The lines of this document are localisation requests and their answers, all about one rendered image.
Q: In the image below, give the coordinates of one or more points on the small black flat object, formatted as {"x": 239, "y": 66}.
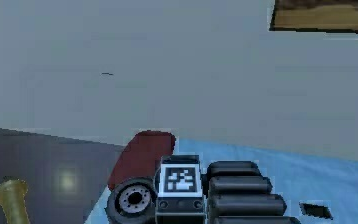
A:
{"x": 316, "y": 210}

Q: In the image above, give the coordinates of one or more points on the dark red pillow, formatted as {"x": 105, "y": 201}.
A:
{"x": 141, "y": 156}

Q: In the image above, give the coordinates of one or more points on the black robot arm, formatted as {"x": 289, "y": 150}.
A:
{"x": 239, "y": 193}

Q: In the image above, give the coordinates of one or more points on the brass yellow vase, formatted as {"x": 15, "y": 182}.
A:
{"x": 13, "y": 200}

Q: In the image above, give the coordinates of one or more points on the framed brown picture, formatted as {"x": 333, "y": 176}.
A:
{"x": 322, "y": 16}

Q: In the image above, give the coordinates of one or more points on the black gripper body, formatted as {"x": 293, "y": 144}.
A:
{"x": 133, "y": 200}

